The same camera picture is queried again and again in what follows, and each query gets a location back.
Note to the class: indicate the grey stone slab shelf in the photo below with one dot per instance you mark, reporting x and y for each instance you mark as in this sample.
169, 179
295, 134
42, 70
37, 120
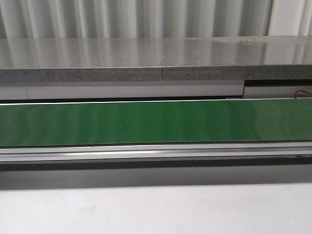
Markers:
144, 60

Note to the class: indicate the green conveyor belt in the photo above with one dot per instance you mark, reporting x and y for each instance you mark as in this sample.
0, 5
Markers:
92, 123

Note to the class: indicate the white corrugated curtain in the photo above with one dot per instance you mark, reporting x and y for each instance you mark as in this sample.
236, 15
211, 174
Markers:
154, 18

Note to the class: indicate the aluminium conveyor frame rail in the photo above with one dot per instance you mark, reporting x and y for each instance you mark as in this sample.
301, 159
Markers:
213, 150

